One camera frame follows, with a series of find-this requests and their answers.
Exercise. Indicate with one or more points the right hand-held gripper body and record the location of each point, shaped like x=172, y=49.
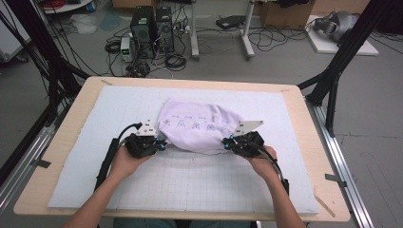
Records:
x=250, y=142

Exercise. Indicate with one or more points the black frame strut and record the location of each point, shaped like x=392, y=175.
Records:
x=348, y=47
x=38, y=38

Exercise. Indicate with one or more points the aluminium rail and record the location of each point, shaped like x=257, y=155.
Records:
x=28, y=152
x=342, y=164

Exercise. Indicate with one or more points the thin wooden stick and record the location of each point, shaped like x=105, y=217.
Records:
x=324, y=205

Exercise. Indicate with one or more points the white round table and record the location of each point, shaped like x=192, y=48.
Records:
x=66, y=8

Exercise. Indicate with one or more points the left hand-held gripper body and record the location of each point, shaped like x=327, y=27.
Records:
x=141, y=145

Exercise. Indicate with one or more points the black computer tower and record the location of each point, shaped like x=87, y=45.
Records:
x=142, y=28
x=164, y=31

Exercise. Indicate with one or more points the grey bag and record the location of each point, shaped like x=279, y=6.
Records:
x=342, y=22

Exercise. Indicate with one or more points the white cabinet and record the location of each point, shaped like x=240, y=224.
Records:
x=12, y=31

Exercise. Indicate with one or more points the lilac printed towel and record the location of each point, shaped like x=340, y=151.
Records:
x=199, y=126

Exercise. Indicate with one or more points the white floor board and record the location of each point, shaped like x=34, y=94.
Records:
x=323, y=47

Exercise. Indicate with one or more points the black flat box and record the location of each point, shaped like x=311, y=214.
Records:
x=229, y=22

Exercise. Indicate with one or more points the clear plastic sheet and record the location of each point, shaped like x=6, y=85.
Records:
x=84, y=23

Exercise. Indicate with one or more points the person's blue jeans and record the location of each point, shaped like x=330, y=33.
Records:
x=142, y=224

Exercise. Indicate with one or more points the brown cardboard box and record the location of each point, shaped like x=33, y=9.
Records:
x=285, y=15

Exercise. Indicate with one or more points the white gridded mat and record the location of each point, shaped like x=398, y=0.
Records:
x=190, y=183

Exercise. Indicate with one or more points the person's left hand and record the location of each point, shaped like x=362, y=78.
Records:
x=125, y=166

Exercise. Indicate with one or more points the person's right hand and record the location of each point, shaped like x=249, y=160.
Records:
x=266, y=164

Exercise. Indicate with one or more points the white desk leg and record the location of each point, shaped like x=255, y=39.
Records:
x=194, y=31
x=246, y=31

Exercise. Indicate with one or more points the white power supply unit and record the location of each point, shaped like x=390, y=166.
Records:
x=126, y=47

